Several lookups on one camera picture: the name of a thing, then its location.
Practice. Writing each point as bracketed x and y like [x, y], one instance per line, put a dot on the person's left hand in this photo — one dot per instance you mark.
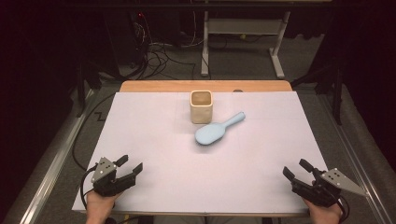
[99, 207]

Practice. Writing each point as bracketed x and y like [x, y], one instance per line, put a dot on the small yellow ball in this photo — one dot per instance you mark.
[243, 36]

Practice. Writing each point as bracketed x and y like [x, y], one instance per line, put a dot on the beige square cup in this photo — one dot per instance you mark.
[201, 107]

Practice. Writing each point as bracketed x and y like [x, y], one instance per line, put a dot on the silver metal floor rail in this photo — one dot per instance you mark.
[53, 165]
[358, 161]

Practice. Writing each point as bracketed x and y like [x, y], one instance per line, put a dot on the black metal stand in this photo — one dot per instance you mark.
[82, 87]
[336, 93]

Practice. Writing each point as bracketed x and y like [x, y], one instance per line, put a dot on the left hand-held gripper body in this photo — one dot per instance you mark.
[104, 174]

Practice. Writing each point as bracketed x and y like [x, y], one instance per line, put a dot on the white table cover board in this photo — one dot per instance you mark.
[155, 140]

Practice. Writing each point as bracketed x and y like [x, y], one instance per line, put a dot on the light blue hairbrush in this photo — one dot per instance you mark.
[214, 132]

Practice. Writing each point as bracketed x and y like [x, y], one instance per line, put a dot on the white metal desk frame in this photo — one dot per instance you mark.
[246, 26]

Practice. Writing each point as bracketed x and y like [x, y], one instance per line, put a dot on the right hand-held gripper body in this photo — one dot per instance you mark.
[323, 191]

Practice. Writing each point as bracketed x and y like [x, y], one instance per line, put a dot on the wooden table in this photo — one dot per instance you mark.
[205, 86]

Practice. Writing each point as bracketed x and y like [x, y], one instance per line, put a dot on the person's right hand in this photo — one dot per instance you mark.
[323, 214]

